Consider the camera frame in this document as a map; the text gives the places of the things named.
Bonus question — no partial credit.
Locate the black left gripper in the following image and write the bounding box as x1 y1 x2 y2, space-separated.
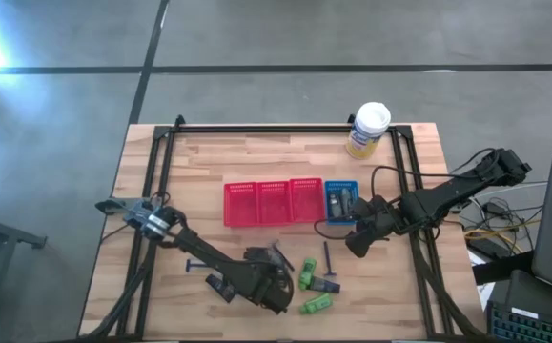
249 266 294 315

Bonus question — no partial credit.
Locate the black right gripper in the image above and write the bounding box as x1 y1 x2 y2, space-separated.
345 194 400 258

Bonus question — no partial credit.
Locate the green Pert shampoo bottle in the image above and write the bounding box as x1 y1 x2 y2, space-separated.
298 257 318 291
299 293 333 315

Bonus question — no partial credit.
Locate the blue plastic basket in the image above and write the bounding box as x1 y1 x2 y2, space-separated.
323 179 360 226

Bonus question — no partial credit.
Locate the red plastic basket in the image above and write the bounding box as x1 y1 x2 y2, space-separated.
256 180 294 225
288 177 327 224
223 182 259 228

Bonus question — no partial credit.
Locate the Lysol wipes canister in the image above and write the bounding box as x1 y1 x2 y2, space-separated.
345 101 393 161

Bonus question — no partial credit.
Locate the black equipment box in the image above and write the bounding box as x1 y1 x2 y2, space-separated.
485 270 552 343

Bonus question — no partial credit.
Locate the yellow floor cable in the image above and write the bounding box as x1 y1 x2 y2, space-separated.
463 217 542 242

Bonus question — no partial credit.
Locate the black aluminium rig frame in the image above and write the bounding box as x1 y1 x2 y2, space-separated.
77 113 486 342

